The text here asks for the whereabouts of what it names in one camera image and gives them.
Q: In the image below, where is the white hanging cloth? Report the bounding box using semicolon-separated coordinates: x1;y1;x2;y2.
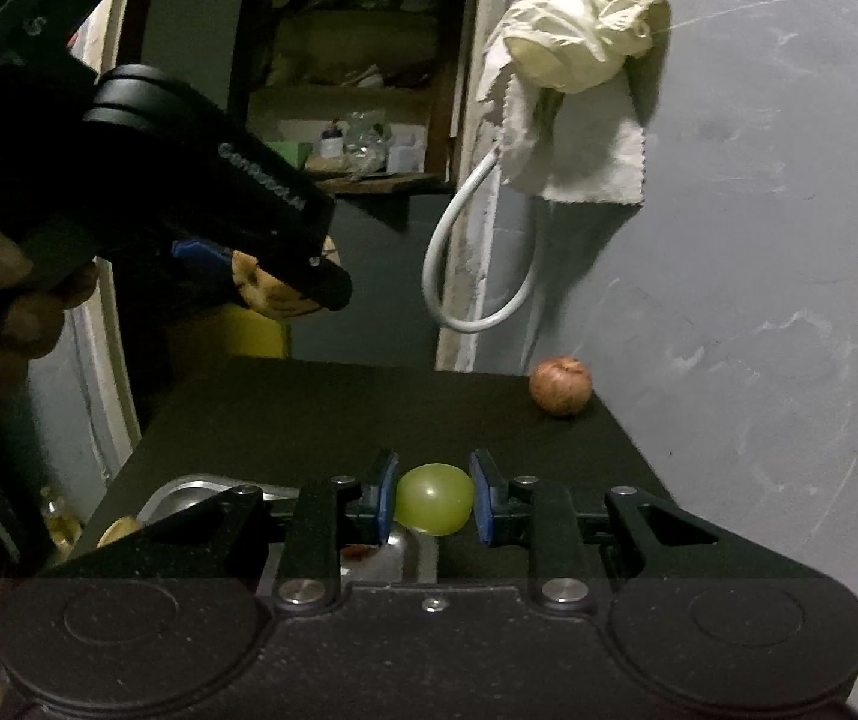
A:
476;0;664;206

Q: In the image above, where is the white hose loop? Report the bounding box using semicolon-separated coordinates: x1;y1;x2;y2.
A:
421;145;543;334

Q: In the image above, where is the green box on shelf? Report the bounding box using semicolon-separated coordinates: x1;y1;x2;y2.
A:
266;140;313;171

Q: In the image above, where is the oil bottle on floor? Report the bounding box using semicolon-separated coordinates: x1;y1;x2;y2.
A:
40;486;82;561

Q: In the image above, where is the green grape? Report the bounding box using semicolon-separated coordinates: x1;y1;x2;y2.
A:
395;463;475;536

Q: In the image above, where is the silver metal tray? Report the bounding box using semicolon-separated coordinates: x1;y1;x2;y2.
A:
136;475;439;595

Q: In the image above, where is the striped pepino melon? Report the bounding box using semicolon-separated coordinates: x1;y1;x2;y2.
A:
230;250;323;322

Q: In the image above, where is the yellow banana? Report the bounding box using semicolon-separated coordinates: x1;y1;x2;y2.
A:
97;515;144;550

